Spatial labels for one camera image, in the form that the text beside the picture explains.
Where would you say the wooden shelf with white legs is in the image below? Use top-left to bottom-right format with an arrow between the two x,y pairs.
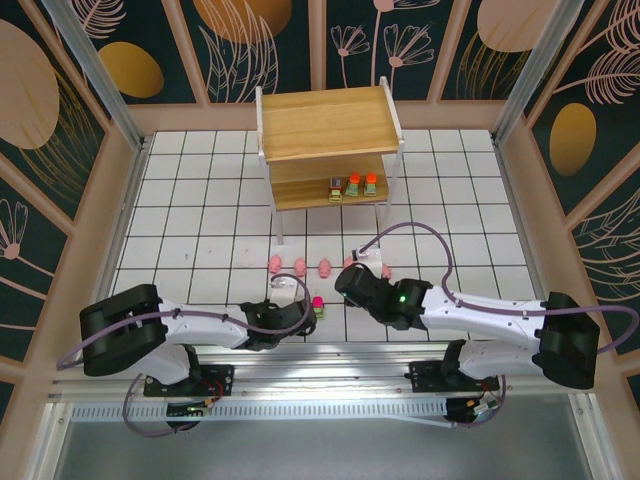
255,78 -> 405,246

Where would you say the long aluminium mounting rail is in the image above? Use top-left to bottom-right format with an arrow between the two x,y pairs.
49,342 -> 594,401

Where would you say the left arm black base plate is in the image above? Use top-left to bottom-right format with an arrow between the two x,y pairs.
144,363 -> 236,399

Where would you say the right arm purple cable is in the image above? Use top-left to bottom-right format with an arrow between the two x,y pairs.
353,222 -> 640,430

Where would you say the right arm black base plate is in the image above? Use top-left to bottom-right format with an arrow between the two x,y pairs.
408,358 -> 501,396

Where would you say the white slotted cable duct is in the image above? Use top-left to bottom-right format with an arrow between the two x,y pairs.
72,397 -> 454,424

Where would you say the black controller board with wires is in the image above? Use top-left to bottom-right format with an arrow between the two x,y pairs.
446,397 -> 503,429
167,398 -> 222,432

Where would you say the aluminium frame post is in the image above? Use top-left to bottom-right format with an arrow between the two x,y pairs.
42,0 -> 149,154
491,0 -> 586,146

